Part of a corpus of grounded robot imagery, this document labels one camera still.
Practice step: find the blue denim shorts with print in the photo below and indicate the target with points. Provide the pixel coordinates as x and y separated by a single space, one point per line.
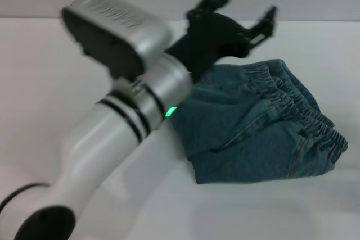
253 136

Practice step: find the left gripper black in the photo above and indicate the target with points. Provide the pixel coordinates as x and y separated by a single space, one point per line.
213 40

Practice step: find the left wrist silver black camera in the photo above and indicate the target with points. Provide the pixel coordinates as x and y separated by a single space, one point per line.
118 32

